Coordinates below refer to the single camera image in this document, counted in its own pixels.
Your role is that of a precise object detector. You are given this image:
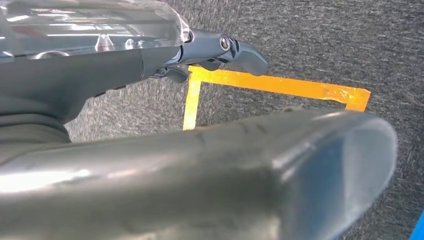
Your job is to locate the blue metal shelf rack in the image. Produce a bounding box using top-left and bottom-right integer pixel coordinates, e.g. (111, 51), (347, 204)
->
(409, 211), (424, 240)

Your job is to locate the yellow floor tape square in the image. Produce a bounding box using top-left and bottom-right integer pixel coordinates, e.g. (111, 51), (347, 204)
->
(182, 65), (372, 132)

